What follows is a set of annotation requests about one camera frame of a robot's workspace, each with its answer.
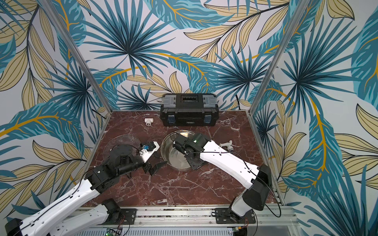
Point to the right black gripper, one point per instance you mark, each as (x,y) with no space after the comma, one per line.
(179,141)

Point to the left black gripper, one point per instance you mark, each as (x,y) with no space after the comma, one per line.
(148,168)

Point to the stainless steel pot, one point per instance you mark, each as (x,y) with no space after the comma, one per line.
(173,157)

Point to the glass pot lid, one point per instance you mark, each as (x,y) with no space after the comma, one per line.
(119,140)

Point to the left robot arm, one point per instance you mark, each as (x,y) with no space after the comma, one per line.
(123,159)

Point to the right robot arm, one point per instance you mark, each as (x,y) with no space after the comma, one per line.
(257,180)

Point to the white plastic faucet tap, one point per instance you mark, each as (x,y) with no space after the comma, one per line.
(228,146)

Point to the black plastic toolbox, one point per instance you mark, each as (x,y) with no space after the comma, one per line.
(189,109)

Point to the white pvc pipe fitting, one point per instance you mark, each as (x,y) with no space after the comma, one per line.
(148,121)

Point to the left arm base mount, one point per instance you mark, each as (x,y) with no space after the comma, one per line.
(124,216)

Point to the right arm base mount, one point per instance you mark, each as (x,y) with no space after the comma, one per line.
(226,216)

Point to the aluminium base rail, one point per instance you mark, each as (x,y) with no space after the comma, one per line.
(192,220)

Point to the right aluminium frame post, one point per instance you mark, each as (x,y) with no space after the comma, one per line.
(295,20)

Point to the aluminium frame post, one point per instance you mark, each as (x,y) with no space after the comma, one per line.
(59,24)
(295,20)

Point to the left aluminium frame post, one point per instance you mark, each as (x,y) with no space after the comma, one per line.
(59,24)

